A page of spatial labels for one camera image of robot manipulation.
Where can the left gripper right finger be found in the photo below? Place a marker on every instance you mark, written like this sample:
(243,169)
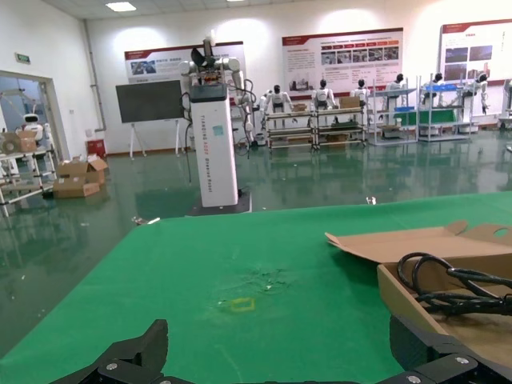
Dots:
(432,356)

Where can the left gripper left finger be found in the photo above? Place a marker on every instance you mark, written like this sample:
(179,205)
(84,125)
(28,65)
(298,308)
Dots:
(136,360)

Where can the cardboard box with oval slot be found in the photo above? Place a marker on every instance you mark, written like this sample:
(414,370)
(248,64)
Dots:
(400,244)

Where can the flat cardboard box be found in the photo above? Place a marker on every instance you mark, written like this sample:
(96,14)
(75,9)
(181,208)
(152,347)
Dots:
(74,190)

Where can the open cardboard box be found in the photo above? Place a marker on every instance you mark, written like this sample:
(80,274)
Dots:
(80,170)

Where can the cardboard box on rack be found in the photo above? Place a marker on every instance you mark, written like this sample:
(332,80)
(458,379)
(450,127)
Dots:
(26,144)

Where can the green table cloth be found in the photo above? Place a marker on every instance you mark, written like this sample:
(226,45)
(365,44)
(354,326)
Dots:
(200,260)

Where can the metal cloth clamp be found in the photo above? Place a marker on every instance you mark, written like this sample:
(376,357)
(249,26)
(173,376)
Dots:
(371,200)
(140,220)

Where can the white pipe rack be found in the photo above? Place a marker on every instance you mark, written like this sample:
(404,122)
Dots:
(24,187)

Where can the red floor cabinet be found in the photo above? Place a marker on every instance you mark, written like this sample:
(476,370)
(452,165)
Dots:
(97,149)

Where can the tall metal shelf rack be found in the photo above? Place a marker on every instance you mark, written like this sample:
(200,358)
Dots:
(394,132)

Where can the shelf rack with green panel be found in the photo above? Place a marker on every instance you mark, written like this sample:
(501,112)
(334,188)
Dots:
(440,118)

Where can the low roller rack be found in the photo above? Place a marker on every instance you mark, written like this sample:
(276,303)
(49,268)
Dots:
(340,129)
(290,132)

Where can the display screen on stand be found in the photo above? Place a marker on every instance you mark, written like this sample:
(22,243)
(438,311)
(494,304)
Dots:
(148,100)

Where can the small white service robot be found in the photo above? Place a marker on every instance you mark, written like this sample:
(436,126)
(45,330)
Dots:
(31,120)

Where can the white humanoid robot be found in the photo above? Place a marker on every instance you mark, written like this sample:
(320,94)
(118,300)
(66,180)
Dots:
(276,98)
(436,84)
(324,94)
(480,86)
(396,86)
(361,92)

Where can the green exit sign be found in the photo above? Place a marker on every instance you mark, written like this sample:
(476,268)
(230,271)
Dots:
(23,57)

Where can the ceiling light panel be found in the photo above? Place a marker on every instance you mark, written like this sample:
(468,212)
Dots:
(118,5)

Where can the grey wall pipe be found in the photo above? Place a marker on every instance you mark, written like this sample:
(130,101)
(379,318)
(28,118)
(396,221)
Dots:
(94,80)

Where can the wall poster with photos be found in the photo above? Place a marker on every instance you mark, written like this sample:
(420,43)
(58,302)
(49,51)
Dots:
(460,40)

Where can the large red white wall poster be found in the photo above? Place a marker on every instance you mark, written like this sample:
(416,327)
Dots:
(304,64)

